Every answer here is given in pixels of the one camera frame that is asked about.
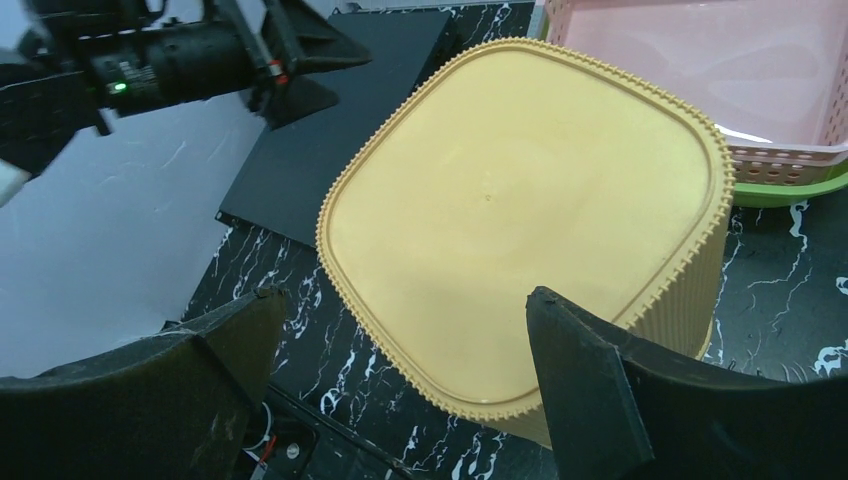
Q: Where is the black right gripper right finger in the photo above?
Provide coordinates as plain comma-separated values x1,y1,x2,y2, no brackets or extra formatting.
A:
526,288,847,479

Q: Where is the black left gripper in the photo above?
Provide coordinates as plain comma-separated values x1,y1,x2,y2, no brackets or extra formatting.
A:
1,0,372,176

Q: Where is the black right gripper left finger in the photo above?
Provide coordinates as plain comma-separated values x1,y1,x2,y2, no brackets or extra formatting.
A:
1,287,286,479

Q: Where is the orange slatted waste bin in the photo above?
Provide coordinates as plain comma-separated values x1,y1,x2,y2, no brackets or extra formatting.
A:
316,38,735,446

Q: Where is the green plastic tray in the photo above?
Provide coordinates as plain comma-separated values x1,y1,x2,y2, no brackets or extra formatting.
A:
734,160,847,208

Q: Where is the pink perforated basket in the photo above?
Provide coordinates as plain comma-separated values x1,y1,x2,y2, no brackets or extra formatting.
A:
544,0,847,186

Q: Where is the dark grey flat box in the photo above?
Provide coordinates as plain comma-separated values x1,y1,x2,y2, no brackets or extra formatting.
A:
219,10,457,246

